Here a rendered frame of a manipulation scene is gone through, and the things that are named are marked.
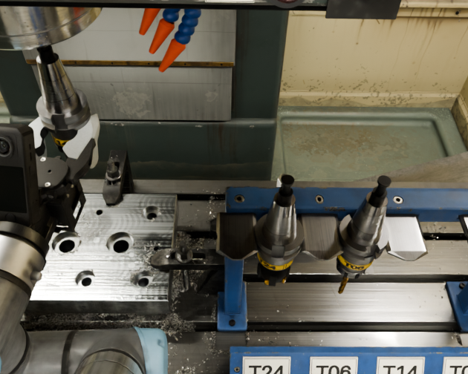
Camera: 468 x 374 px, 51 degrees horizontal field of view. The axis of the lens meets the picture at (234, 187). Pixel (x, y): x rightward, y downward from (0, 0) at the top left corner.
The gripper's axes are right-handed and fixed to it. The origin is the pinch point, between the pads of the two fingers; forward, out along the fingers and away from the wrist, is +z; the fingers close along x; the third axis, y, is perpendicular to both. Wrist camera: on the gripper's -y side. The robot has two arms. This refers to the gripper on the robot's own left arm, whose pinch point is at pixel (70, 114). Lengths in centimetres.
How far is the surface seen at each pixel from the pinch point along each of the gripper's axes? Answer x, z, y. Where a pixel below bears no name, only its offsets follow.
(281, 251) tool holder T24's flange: 30.0, -12.0, 8.6
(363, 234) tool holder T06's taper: 39.8, -10.0, 5.4
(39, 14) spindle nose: 4.7, -7.5, -19.9
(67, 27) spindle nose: 6.2, -5.7, -17.5
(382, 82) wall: 61, 90, 59
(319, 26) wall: 37, 87, 38
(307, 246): 33.3, -10.9, 8.2
